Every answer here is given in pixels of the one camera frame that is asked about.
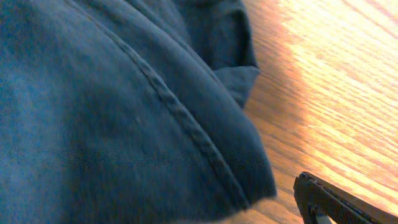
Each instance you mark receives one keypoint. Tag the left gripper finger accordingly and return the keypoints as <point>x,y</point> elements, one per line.
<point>321,202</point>

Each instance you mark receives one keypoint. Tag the navy blue shorts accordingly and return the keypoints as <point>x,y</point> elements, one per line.
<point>125,111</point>

